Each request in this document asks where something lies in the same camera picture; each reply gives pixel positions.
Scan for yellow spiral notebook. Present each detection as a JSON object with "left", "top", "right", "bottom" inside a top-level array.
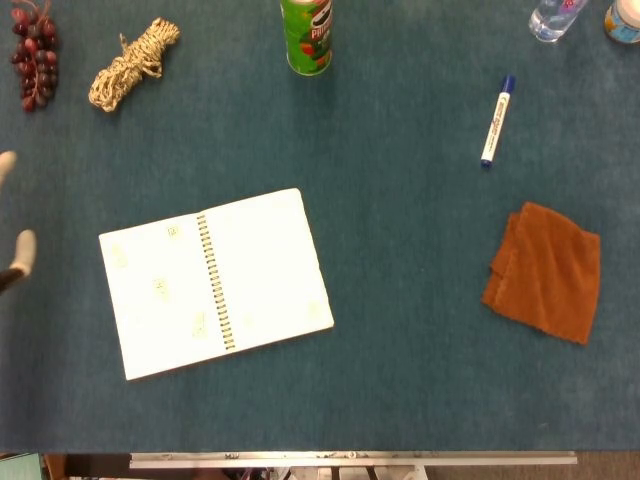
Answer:
[{"left": 98, "top": 187, "right": 335, "bottom": 382}]

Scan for blue felt table mat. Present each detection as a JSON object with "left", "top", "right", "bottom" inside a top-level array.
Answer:
[{"left": 0, "top": 0, "right": 640, "bottom": 454}]

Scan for green Pringles can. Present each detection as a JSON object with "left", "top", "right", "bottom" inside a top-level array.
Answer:
[{"left": 279, "top": 0, "right": 335, "bottom": 77}]

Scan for blue white marker pen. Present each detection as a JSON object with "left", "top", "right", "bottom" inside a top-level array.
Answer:
[{"left": 480, "top": 74, "right": 517, "bottom": 170}]

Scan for orange microfiber cloth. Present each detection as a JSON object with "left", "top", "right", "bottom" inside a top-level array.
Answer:
[{"left": 481, "top": 201, "right": 602, "bottom": 346}]

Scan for clear plastic water bottle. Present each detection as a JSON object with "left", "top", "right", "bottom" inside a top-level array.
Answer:
[{"left": 528, "top": 0, "right": 591, "bottom": 44}]

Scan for red grape bunch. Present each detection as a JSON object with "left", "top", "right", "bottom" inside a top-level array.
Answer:
[{"left": 9, "top": 0, "right": 61, "bottom": 113}]

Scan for jar with white lid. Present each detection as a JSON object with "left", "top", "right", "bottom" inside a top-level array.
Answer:
[{"left": 603, "top": 0, "right": 640, "bottom": 45}]

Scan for aluminium table edge rail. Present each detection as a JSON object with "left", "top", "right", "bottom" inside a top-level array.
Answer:
[{"left": 128, "top": 451, "right": 579, "bottom": 470}]

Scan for beige coiled rope bundle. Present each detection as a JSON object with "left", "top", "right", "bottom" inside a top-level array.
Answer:
[{"left": 88, "top": 17, "right": 182, "bottom": 114}]

